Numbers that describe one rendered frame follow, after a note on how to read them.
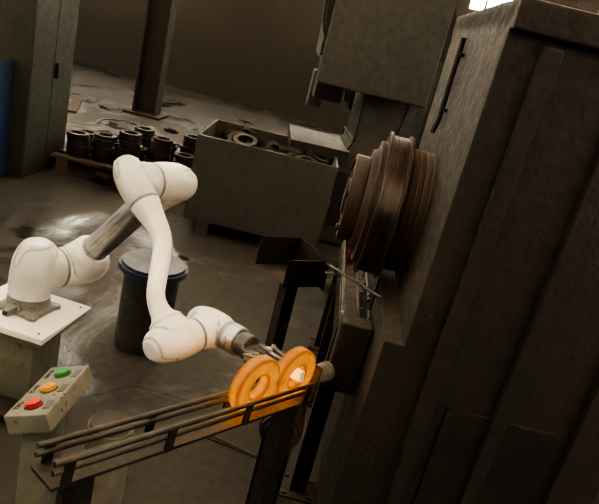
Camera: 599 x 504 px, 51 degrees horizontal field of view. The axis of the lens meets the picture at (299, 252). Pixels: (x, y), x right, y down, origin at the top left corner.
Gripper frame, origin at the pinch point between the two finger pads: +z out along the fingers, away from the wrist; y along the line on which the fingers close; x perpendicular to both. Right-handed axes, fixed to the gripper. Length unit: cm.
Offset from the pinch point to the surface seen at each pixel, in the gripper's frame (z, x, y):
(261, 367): 2.4, 7.3, 16.8
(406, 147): -4, 62, -42
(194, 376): -95, -63, -56
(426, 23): -141, 123, -274
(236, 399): 1.6, -0.1, 23.2
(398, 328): 16.4, 14.7, -23.3
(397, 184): 1, 52, -33
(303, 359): 2.2, 4.7, -0.7
